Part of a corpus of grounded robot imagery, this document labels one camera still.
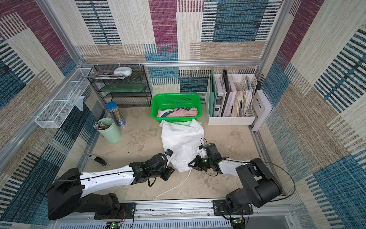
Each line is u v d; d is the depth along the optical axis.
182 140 0.98
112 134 0.96
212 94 0.85
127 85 1.08
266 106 0.90
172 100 1.21
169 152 0.74
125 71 0.89
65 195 0.41
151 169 0.62
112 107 0.93
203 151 0.86
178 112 1.05
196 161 0.80
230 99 0.94
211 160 0.72
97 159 0.87
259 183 0.44
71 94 0.79
